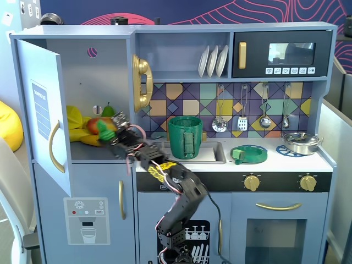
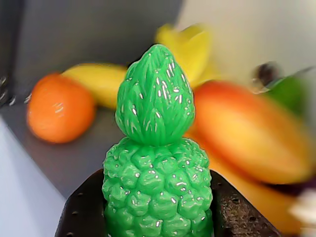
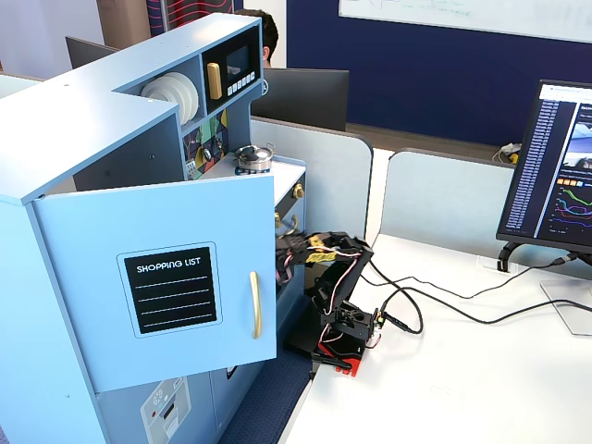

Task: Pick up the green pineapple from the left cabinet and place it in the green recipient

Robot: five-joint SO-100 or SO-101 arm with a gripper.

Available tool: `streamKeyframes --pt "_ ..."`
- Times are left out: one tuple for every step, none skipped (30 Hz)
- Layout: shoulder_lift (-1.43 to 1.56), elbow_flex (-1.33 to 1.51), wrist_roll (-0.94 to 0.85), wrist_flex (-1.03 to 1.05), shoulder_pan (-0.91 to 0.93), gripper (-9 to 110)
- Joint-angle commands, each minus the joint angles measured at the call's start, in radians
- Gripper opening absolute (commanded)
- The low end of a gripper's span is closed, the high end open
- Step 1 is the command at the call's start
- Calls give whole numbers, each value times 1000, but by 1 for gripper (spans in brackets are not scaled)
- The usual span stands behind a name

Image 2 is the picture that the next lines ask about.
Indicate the green toy pineapple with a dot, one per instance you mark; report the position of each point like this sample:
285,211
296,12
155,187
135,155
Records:
158,172

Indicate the green toy pear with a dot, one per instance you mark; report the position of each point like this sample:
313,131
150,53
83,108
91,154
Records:
293,93

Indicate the blue shopping list cabinet door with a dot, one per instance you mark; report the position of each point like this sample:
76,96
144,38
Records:
19,185

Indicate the orange toy fruit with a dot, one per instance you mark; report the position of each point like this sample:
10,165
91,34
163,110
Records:
59,108

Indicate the purple toy fruit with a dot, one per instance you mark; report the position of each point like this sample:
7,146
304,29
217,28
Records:
288,188

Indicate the red yellow toy mango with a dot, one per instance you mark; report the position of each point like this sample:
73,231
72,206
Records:
247,123

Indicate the yellow toy banana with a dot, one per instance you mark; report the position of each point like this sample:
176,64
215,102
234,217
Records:
98,84

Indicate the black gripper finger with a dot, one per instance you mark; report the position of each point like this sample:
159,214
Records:
242,214
81,212

